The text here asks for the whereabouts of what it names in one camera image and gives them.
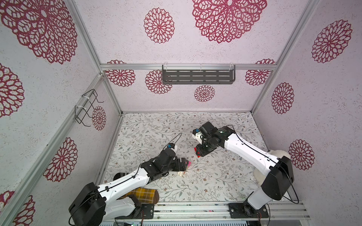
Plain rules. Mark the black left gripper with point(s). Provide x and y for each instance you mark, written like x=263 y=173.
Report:
x=183 y=165

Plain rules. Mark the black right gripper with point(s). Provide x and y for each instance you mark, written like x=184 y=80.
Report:
x=200 y=149

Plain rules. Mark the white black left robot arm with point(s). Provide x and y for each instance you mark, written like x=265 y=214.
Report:
x=96 y=203

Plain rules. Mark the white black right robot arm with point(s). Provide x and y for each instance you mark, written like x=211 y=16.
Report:
x=278 y=172

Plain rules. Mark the yellow brown plaid sock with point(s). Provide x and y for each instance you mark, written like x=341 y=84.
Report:
x=144 y=195

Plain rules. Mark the black white striped sock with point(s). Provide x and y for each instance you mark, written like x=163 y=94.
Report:
x=119 y=175

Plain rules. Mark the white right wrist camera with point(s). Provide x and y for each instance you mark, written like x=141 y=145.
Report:
x=197 y=134

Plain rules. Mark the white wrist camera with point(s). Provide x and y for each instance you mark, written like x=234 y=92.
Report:
x=172 y=146
x=197 y=134

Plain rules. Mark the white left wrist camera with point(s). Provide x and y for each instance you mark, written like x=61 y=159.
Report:
x=172 y=146

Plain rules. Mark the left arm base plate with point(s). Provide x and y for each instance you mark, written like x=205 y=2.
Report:
x=145 y=211

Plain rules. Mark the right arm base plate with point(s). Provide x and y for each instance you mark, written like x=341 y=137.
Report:
x=245 y=210

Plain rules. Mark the dark grey wall shelf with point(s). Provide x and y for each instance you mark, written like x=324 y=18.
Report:
x=200 y=76

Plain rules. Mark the black wire wall rack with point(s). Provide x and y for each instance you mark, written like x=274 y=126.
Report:
x=81 y=111

